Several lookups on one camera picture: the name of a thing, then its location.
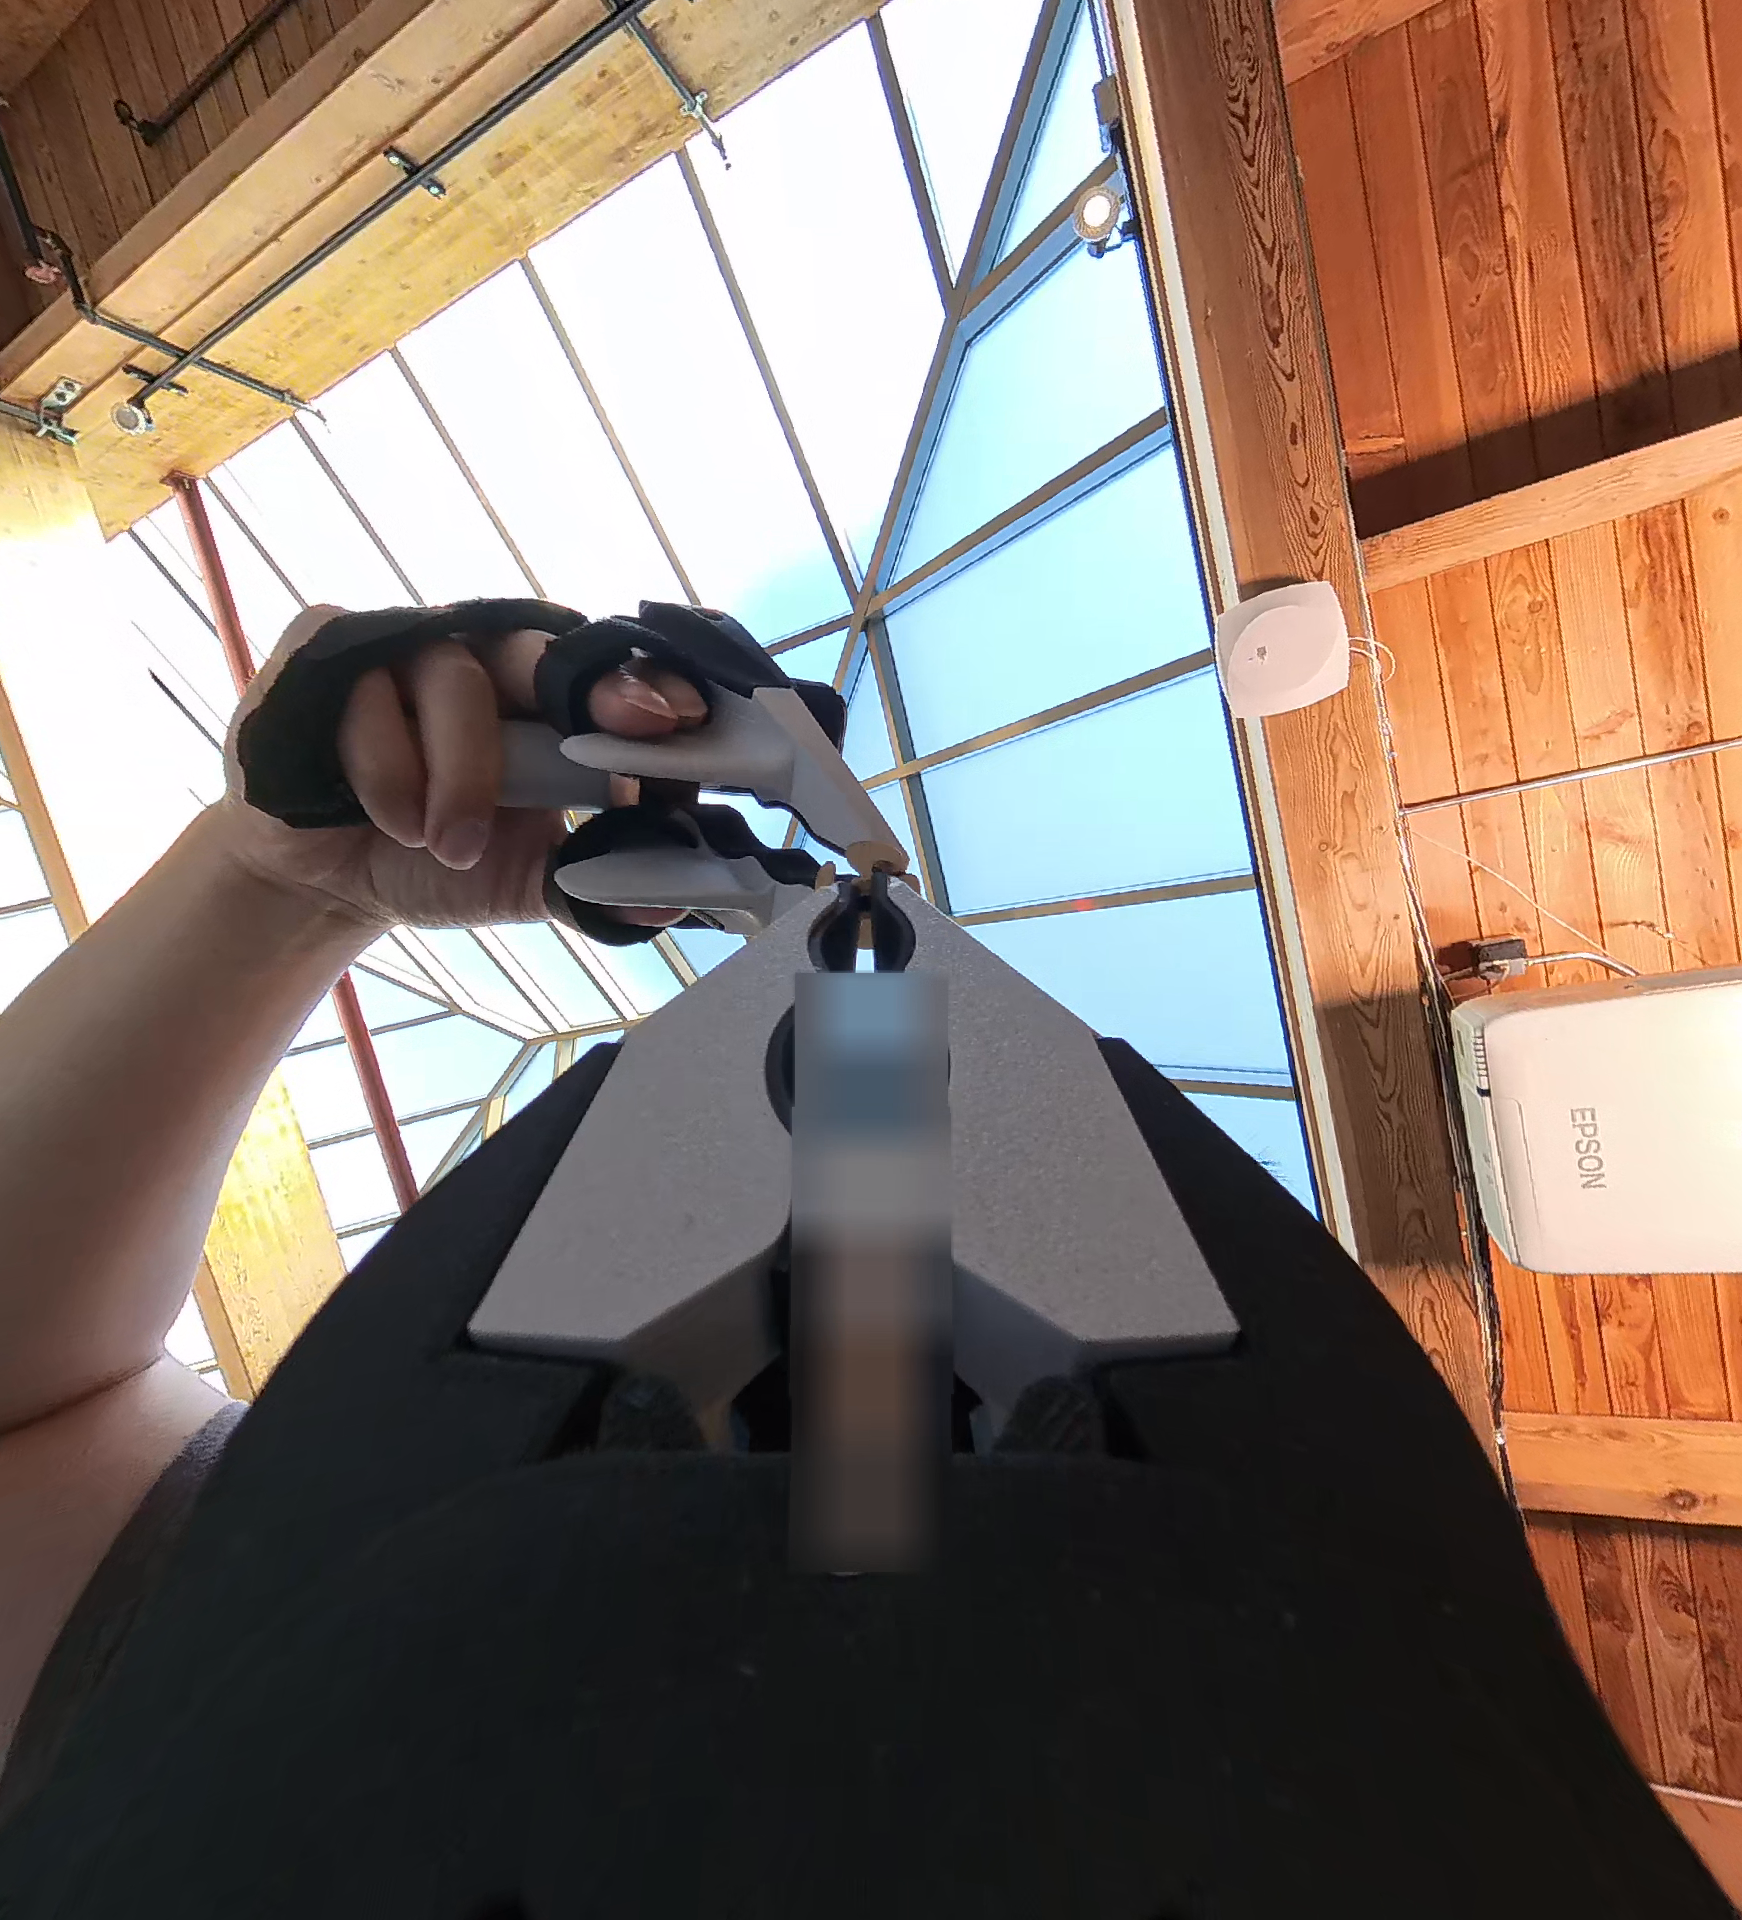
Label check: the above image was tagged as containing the white square ceiling device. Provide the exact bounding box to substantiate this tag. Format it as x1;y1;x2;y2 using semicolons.
1214;578;1348;723

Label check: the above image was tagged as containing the long black ceiling pipe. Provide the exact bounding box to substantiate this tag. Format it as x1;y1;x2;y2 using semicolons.
122;0;735;414

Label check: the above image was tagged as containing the red steel post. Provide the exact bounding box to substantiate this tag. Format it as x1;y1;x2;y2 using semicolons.
166;472;422;1211

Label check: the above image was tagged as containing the thin white wire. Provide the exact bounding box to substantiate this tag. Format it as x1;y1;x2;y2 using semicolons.
1344;636;1464;970

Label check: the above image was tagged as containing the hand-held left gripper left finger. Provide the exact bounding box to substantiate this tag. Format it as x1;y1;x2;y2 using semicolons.
469;888;851;1409

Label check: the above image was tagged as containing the white ceiling projector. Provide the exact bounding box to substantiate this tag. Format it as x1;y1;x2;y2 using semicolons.
1451;957;1742;1281

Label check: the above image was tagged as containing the person's right hand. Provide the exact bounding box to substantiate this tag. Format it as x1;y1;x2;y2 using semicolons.
223;601;715;950

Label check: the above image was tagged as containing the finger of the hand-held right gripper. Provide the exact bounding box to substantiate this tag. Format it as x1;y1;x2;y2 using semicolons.
558;843;834;929
754;682;913;874

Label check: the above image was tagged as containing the person's upper body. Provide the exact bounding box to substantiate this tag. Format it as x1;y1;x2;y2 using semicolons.
0;1397;251;1920

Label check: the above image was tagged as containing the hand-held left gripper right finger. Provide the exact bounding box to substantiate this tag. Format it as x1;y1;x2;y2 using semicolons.
874;882;1242;1415

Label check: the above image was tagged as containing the bent black ceiling pipe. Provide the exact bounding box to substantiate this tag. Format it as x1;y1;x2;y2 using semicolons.
0;0;327;424

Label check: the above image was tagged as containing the person's right forearm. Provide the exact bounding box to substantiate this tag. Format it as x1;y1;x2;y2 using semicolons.
0;817;408;1464

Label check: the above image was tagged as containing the short black ceiling rod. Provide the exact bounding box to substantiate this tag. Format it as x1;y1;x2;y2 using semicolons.
112;0;325;145

